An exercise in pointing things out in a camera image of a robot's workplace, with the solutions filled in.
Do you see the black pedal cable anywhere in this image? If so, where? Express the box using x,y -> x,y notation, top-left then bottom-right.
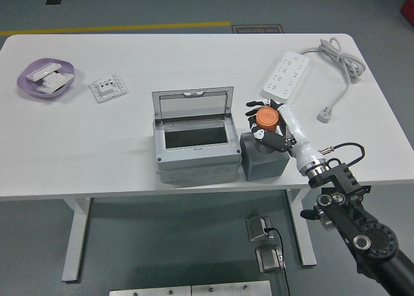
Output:
263,227 -> 291,296

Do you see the orange cylinder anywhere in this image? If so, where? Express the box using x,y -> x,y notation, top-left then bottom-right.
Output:
251,107 -> 280,131

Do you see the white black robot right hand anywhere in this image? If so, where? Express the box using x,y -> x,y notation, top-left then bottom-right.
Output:
245,98 -> 327,176

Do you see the grey metal plate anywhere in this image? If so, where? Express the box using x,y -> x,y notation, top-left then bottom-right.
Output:
109,286 -> 192,296
191,280 -> 272,296

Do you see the white table leg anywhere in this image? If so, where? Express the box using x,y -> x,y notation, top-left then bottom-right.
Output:
286,189 -> 318,267
61,197 -> 92,284

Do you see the purple shallow tray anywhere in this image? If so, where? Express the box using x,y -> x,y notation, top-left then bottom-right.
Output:
16,58 -> 76,100

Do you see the red box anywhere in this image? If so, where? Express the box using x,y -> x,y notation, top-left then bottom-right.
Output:
400,0 -> 414,19

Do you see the silver foot pedal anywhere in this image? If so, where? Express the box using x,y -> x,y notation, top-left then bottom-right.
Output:
245,215 -> 272,244
255,246 -> 287,275

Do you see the grey junction box with lid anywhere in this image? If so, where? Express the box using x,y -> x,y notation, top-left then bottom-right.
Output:
151,85 -> 243,185

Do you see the white wall socket plate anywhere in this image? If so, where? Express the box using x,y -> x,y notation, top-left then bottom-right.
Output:
89,74 -> 129,105

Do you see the dark floor sign with text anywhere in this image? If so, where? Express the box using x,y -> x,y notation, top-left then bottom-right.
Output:
231,24 -> 285,35

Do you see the white power strip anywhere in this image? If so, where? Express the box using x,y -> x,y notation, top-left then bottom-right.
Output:
261,51 -> 311,103

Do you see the white stepped plastic part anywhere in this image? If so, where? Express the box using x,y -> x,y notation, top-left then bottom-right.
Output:
43,72 -> 74,87

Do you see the long white plastic bar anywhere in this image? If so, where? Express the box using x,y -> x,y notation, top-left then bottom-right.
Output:
25,61 -> 62,81

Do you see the small white plastic part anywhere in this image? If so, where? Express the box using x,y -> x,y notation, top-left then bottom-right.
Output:
35,82 -> 64,95

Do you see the grey cube block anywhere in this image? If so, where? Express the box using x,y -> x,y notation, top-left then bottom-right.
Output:
239,131 -> 290,182

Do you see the grey power cord with plug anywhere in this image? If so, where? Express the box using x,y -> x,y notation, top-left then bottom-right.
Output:
299,38 -> 367,124

